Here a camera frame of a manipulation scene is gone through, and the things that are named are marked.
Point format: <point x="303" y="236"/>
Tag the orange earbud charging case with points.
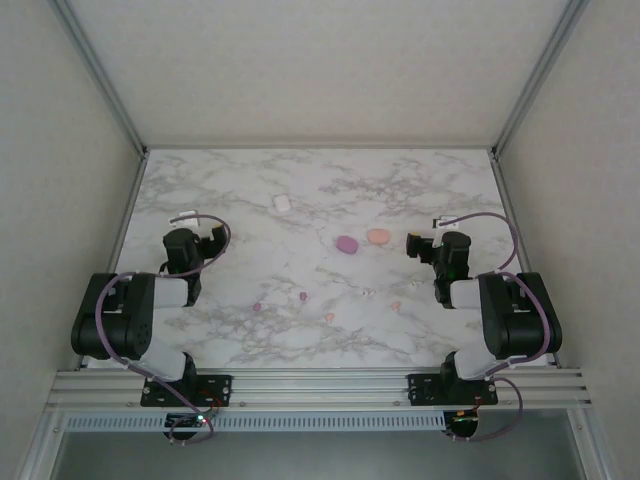
<point x="378" y="236"/>

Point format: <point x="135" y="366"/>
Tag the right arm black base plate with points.
<point x="422" y="390"/>

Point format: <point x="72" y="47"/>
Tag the left aluminium side rail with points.
<point x="130" y="200"/>

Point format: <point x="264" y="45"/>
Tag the left aluminium frame post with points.
<point x="101" y="75"/>

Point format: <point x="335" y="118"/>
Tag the right aluminium frame post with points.
<point x="539" y="75"/>

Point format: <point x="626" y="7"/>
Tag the aluminium side rail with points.
<point x="130" y="200"/>
<point x="510" y="200"/>

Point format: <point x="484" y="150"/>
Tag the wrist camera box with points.
<point x="186" y="216"/>
<point x="445" y="220"/>

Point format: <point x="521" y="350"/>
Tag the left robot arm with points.
<point x="125" y="320"/>

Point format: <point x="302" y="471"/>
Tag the white earbud charging case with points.
<point x="281" y="203"/>

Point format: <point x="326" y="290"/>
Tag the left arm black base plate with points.
<point x="215" y="387"/>

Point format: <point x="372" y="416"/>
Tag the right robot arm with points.
<point x="520" y="320"/>

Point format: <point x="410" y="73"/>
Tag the aluminium frame post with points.
<point x="539" y="75"/>
<point x="101" y="75"/>

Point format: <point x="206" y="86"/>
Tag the purple earbud charging case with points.
<point x="346" y="244"/>

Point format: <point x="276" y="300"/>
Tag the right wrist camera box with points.
<point x="445" y="220"/>

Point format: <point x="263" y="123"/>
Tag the right aluminium side rail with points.
<point x="510" y="200"/>

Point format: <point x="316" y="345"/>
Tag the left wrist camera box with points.
<point x="186" y="216"/>

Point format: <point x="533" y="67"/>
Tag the aluminium table edge rail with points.
<point x="320" y="390"/>

